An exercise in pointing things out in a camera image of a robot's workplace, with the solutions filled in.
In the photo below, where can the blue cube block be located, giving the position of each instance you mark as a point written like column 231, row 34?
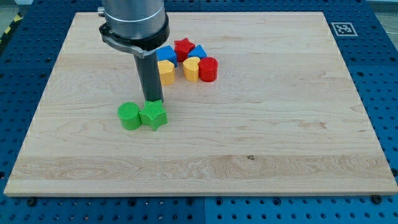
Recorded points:
column 167, row 53

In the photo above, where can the white fiducial marker tag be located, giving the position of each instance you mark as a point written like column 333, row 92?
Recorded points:
column 344, row 29

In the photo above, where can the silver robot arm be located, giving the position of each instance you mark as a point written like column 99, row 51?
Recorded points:
column 135, row 27

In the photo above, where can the wooden board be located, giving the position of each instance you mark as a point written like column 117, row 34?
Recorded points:
column 283, row 118

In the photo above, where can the yellow heart block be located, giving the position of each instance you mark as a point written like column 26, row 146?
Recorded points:
column 191, row 69

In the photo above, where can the red cylinder block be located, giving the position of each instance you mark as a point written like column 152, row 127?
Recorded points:
column 208, row 69

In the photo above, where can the green cylinder block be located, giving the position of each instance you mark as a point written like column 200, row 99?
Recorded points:
column 129, row 116

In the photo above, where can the yellow hexagon block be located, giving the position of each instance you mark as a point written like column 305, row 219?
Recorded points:
column 166, row 72

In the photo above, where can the red star block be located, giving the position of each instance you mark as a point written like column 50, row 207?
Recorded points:
column 183, row 48

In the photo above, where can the green star block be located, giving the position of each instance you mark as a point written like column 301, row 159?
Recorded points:
column 153, row 114

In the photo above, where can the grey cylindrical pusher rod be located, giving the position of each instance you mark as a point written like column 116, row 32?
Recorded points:
column 148, row 71

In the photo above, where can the blue triangle block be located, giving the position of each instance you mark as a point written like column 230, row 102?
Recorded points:
column 198, row 51

